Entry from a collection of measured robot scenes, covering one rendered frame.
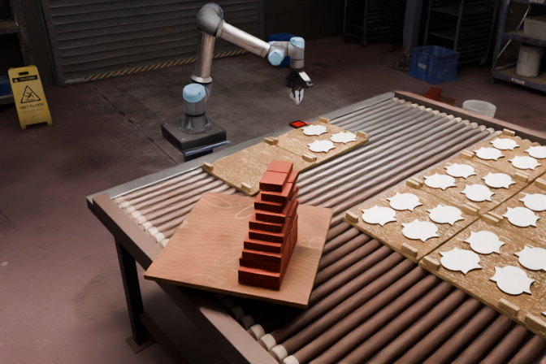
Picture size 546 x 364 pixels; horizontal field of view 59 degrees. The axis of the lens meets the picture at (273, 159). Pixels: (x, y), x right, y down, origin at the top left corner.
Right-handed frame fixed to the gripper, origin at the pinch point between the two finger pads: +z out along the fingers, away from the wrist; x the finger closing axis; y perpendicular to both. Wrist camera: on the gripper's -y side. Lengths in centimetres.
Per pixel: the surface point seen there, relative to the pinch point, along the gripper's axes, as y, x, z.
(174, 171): -2, 81, 14
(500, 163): -98, -39, 12
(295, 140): -16.1, 16.8, 12.1
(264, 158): -21.6, 42.0, 12.1
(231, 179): -29, 67, 12
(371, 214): -88, 42, 11
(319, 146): -31.4, 14.1, 11.0
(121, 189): -1, 107, 14
